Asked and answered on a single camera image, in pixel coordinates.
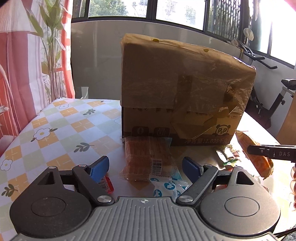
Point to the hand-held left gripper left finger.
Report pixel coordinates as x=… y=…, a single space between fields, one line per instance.
x=99 y=168

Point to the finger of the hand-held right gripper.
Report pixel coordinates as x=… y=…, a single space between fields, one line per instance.
x=270 y=153

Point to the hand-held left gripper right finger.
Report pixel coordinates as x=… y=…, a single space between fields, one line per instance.
x=190 y=168

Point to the orange clear snack packet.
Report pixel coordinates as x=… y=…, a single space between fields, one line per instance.
x=138 y=157

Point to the brown cardboard box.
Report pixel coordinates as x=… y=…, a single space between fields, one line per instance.
x=143 y=118

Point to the person's right hand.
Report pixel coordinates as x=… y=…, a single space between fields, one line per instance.
x=293 y=185

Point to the long orange snack packet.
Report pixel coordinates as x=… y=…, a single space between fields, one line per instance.
x=261 y=168

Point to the small red snack packet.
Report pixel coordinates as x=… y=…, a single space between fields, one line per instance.
x=107 y=185

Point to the brown wooden board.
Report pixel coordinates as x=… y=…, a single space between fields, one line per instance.
x=289 y=125

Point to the white blue snack packet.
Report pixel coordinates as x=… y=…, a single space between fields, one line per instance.
x=161 y=187

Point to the small green white snack packet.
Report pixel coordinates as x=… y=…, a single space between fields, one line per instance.
x=225 y=153

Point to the black exercise bike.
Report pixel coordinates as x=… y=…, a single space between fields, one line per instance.
x=289 y=83

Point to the white plastic container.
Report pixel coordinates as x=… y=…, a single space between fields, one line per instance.
x=84 y=92

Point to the crumpled beige cloth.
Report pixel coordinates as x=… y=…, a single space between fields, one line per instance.
x=234 y=42

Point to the white hanging bag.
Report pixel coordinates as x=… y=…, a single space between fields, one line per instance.
x=248 y=34

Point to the pink printed backdrop cloth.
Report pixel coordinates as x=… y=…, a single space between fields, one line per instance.
x=23 y=58

